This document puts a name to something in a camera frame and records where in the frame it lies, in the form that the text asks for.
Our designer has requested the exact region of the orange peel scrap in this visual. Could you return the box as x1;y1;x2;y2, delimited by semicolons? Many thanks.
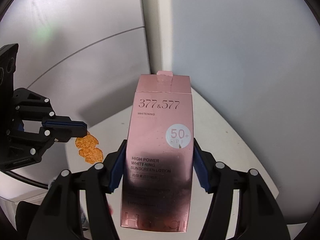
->
75;132;104;164

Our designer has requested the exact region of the pink sunscreen box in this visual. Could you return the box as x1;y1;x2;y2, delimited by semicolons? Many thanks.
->
120;71;194;232

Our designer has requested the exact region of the red spotted candy wrapper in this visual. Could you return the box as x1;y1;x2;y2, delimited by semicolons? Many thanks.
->
108;205;113;215

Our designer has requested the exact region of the left black tracking camera box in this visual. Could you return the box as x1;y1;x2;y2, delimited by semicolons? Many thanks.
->
0;43;18;136

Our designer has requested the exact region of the cream door frame trim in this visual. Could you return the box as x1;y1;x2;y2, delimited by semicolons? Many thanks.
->
142;0;173;74

